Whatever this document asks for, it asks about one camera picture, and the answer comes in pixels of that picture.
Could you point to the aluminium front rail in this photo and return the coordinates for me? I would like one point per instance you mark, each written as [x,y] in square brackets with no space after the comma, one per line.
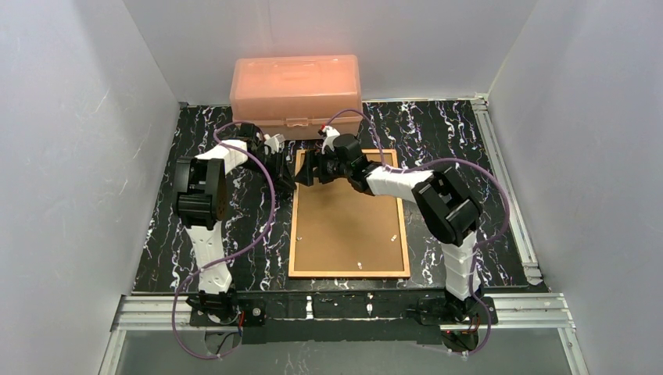
[161,312]

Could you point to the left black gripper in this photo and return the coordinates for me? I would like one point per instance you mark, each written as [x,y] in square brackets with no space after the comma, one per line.
[279,169]

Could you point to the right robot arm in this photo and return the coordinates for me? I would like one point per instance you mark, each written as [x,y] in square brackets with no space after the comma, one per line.
[449,209]

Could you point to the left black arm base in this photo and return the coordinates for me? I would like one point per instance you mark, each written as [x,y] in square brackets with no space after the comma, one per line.
[226,309]

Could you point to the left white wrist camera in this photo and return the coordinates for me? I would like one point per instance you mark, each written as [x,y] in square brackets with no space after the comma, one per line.
[274,143]

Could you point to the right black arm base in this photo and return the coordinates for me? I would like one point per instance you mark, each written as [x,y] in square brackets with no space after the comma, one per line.
[449,310]

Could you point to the pink plastic storage box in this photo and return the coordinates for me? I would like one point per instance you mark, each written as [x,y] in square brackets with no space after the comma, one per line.
[295,96]

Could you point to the brown wooden picture frame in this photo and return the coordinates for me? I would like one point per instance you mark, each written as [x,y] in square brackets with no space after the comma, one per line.
[352,274]

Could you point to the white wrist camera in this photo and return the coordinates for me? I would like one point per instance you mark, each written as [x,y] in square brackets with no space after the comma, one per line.
[329,134]
[274,143]

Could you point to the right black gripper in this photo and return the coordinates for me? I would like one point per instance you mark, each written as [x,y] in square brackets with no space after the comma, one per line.
[320,169]

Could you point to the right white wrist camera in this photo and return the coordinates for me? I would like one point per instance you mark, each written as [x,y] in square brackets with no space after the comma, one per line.
[329,134]

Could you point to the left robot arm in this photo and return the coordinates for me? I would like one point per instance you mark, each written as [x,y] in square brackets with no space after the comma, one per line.
[200,196]

